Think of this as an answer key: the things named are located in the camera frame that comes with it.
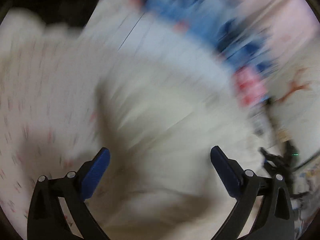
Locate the blue whale pillow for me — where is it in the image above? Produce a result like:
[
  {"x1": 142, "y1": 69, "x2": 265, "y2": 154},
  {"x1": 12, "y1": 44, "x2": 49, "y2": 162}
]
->
[{"x1": 141, "y1": 0, "x2": 276, "y2": 75}]

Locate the white striped bedding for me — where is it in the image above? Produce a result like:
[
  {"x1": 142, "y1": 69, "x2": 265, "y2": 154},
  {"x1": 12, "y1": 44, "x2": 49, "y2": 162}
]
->
[{"x1": 82, "y1": 0, "x2": 229, "y2": 87}]

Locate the white quilted comforter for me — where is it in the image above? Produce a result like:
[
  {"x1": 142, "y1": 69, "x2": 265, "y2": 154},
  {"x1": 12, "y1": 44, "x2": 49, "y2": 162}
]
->
[{"x1": 89, "y1": 63, "x2": 264, "y2": 239}]

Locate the orange tree wall sticker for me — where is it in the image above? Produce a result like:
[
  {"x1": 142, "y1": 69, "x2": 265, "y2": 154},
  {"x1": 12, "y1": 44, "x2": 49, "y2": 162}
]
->
[{"x1": 275, "y1": 68, "x2": 311, "y2": 103}]

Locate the pink checkered cloth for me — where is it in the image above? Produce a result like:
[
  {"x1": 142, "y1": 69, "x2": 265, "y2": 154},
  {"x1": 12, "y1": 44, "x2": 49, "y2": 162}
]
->
[{"x1": 232, "y1": 66, "x2": 267, "y2": 107}]

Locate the cherry print bed sheet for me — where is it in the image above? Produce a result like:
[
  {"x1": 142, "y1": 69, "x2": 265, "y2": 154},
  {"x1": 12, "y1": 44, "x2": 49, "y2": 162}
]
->
[{"x1": 1, "y1": 38, "x2": 107, "y2": 238}]

